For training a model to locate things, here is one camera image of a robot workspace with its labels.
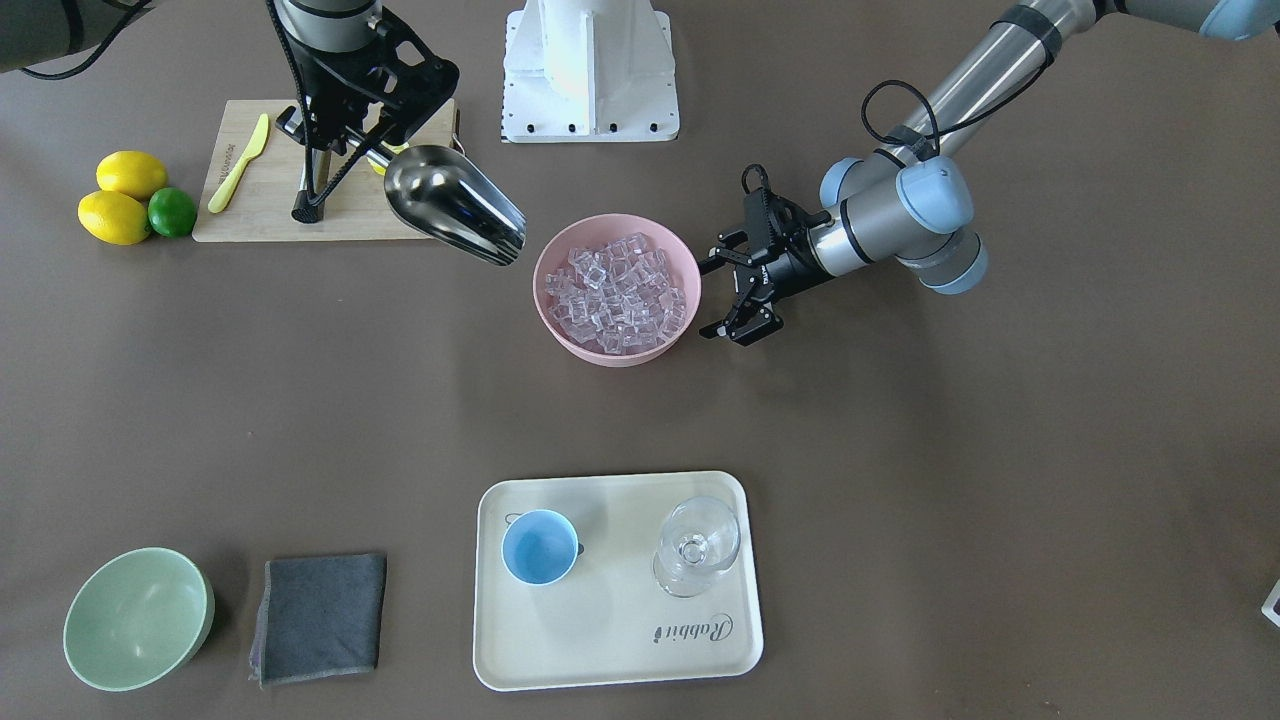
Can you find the pink bowl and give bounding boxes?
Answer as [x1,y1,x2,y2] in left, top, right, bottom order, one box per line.
[532,214,701,366]

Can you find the mint green bowl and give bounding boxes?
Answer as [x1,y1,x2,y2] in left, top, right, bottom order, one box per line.
[61,547,215,692]

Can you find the clear ice cubes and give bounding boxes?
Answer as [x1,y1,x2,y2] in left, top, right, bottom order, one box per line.
[539,233,692,357]

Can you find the green lime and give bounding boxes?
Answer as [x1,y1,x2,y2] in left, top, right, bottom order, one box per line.
[147,187,198,238]

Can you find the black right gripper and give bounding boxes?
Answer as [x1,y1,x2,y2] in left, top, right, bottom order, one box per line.
[276,10,460,201]

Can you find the silver black muddler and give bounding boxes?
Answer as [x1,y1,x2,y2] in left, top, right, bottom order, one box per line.
[291,147,326,224]

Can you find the bamboo cutting board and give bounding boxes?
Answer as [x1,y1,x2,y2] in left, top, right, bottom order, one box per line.
[193,99,422,243]

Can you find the clear wine glass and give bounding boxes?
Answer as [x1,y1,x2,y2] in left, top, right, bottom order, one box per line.
[652,496,741,598]

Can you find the yellow plastic knife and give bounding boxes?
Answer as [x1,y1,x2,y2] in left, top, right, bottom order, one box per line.
[206,113,273,214]

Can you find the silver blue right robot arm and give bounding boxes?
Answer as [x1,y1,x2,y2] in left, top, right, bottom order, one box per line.
[1,1,460,223]

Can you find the yellow lemon near edge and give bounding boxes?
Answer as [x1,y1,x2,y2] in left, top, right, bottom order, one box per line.
[77,190,152,246]

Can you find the yellow lemon beside lime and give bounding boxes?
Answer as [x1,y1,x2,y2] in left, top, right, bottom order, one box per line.
[95,150,169,202]

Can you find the silver metal ice scoop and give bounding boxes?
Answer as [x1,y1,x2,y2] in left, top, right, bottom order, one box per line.
[364,143,527,266]

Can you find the light blue cup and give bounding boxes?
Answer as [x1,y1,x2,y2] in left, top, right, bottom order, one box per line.
[500,509,584,585]

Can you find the cream serving tray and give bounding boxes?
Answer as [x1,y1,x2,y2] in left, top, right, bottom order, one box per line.
[474,470,765,692]

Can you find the dark grey folded cloth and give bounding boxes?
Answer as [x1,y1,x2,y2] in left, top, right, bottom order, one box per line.
[250,552,388,687]

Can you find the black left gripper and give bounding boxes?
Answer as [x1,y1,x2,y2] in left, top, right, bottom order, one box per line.
[698,164,835,346]

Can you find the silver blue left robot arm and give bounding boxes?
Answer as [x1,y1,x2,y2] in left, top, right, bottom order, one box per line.
[698,1,1279,346]

